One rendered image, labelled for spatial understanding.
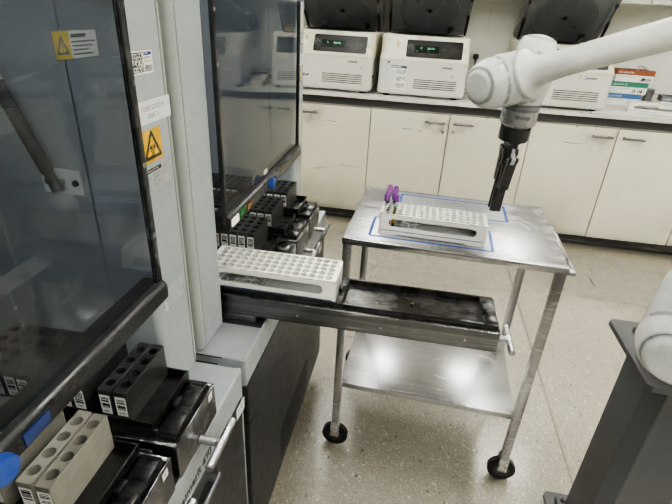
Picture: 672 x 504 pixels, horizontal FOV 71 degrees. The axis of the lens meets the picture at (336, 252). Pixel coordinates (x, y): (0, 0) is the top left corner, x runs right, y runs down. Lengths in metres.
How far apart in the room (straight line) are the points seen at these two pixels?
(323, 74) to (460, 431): 2.32
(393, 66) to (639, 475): 2.53
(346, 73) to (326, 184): 0.77
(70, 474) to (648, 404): 1.17
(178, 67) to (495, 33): 3.21
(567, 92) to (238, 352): 2.75
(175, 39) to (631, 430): 1.29
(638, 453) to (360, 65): 2.57
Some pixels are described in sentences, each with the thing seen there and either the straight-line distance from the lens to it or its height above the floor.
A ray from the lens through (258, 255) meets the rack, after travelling 1.11.
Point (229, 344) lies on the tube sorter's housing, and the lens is 1.05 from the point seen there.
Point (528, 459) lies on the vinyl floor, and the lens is 1.95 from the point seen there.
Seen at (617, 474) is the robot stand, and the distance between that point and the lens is 1.50.
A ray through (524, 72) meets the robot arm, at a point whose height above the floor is 1.28.
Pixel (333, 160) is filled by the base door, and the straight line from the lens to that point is 3.38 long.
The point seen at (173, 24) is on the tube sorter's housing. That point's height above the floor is 1.35.
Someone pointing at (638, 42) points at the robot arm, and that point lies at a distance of 1.14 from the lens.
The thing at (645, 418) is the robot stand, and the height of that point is 0.57.
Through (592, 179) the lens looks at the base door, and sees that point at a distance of 3.52.
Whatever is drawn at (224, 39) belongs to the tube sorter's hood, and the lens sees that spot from 0.96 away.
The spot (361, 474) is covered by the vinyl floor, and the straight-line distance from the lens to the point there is 1.75.
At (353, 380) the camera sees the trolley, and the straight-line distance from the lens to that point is 1.64.
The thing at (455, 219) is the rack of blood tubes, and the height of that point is 0.88.
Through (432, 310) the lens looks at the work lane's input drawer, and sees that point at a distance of 1.07.
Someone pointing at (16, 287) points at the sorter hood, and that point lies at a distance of 0.55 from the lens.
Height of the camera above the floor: 1.38
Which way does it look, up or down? 27 degrees down
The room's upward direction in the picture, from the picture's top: 3 degrees clockwise
